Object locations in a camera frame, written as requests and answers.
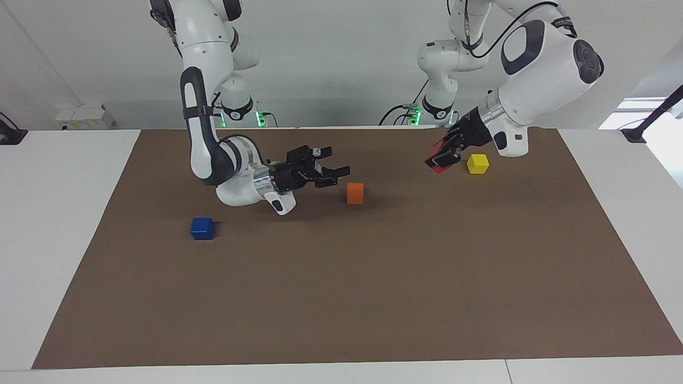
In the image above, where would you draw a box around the black table clamp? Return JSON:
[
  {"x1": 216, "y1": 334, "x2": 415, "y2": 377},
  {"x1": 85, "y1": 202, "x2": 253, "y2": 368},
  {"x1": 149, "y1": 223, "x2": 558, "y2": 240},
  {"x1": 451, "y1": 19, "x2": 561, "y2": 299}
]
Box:
[{"x1": 0, "y1": 111, "x2": 29, "y2": 146}]

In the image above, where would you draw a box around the black base cable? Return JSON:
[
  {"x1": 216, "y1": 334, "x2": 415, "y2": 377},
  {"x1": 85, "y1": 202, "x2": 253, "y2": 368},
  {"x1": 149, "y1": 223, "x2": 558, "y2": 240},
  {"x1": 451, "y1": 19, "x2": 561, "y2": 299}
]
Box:
[{"x1": 378, "y1": 79, "x2": 431, "y2": 127}]

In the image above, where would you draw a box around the black slanted stand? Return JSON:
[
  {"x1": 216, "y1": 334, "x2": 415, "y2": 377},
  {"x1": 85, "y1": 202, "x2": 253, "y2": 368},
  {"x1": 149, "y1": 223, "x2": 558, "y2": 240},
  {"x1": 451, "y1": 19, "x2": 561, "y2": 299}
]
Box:
[{"x1": 621, "y1": 84, "x2": 683, "y2": 144}]

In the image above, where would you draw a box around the brown table mat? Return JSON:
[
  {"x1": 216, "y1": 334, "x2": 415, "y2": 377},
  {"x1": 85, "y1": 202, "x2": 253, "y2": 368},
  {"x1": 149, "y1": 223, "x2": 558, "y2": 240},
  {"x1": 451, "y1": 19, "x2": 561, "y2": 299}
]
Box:
[{"x1": 31, "y1": 127, "x2": 683, "y2": 370}]

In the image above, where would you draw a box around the white wall power box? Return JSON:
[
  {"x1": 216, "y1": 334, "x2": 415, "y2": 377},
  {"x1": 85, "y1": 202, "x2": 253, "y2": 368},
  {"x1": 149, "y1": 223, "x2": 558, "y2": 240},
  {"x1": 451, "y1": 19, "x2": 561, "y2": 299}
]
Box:
[{"x1": 55, "y1": 103, "x2": 115, "y2": 131}]

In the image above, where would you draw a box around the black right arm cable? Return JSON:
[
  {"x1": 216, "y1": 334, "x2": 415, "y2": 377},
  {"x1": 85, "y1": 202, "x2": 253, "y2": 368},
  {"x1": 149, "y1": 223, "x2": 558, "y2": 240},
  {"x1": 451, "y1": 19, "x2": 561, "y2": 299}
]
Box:
[{"x1": 211, "y1": 91, "x2": 268, "y2": 163}]

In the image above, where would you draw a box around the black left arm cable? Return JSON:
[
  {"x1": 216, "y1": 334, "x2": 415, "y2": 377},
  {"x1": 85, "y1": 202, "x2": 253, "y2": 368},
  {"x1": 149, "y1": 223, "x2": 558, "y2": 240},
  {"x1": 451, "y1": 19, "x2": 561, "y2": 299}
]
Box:
[{"x1": 448, "y1": 0, "x2": 578, "y2": 60}]

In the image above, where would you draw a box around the yellow wooden block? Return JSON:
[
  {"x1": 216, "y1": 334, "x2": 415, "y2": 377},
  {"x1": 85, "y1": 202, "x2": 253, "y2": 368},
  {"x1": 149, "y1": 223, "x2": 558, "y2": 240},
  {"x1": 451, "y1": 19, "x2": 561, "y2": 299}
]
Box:
[{"x1": 466, "y1": 153, "x2": 490, "y2": 175}]

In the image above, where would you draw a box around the red wooden block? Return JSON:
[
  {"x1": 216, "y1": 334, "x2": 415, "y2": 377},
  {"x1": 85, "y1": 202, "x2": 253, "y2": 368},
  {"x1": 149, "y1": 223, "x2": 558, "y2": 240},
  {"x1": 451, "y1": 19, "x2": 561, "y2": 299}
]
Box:
[{"x1": 425, "y1": 143, "x2": 454, "y2": 174}]

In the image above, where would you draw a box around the blue wooden block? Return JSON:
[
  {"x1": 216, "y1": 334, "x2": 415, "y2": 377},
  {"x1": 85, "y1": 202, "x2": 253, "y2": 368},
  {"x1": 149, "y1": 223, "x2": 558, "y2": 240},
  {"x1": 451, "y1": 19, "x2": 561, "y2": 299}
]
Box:
[{"x1": 190, "y1": 217, "x2": 216, "y2": 241}]

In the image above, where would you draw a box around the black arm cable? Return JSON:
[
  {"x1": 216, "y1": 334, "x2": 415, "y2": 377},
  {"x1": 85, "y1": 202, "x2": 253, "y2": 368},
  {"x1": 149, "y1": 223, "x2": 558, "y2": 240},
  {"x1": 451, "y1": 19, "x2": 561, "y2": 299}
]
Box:
[
  {"x1": 448, "y1": 0, "x2": 578, "y2": 60},
  {"x1": 211, "y1": 91, "x2": 268, "y2": 163}
]

